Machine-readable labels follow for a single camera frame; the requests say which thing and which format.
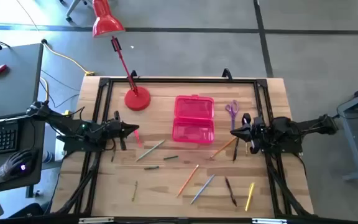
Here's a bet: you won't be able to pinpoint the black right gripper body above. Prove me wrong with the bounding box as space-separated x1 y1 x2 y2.
242 113 265 156

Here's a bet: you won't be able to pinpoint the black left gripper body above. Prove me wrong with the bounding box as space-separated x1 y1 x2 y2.
103 110 129 152

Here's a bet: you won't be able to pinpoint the pink pen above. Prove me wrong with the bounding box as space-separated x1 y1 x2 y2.
134 129 143 147

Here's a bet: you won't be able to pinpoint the purple scissors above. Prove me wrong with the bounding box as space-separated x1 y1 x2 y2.
224 99 240 131

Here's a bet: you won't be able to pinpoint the black pen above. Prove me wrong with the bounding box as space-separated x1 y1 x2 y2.
232 138 240 162

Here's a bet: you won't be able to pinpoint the orange pencil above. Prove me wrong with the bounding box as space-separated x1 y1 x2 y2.
209 137 237 161
176 164 200 198

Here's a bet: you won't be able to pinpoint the long light green pencil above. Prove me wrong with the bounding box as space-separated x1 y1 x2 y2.
135 139 166 162

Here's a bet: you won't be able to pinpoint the pink plastic supply box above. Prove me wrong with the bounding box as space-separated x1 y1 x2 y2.
172 95 215 146

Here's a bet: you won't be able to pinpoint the dark maroon pen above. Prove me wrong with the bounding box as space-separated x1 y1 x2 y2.
224 177 238 207

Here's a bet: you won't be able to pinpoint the short olive pencil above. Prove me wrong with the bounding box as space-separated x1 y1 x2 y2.
131 180 139 202

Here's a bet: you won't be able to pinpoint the yellow pen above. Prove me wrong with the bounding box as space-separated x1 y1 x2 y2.
244 182 256 212

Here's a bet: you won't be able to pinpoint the red desk lamp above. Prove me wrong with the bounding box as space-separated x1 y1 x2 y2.
91 0 152 112

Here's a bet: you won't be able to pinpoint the black computer mouse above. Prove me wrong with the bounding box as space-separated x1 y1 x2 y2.
17 148 40 175

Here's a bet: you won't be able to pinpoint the grey side table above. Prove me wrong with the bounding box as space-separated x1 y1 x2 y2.
336 77 358 183

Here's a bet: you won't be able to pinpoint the person's hand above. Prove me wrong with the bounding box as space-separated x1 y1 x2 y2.
0 149 35 185

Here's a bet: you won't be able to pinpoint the grey desk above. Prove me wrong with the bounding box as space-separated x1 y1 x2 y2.
0 116 46 196

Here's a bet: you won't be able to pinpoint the office chair base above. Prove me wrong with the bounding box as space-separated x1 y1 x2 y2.
59 0 88 22

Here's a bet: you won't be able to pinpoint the black cable bundle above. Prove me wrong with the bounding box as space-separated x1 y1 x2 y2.
265 154 315 217
53 152 102 215

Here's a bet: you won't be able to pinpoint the black metal table frame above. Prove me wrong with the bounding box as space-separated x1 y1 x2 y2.
73 77 295 218

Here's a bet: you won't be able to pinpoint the silver metal bracket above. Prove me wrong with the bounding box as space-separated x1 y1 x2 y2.
78 217 115 224
252 218 288 224

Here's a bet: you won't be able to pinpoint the yellow cable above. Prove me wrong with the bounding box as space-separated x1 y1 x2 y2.
40 39 96 103

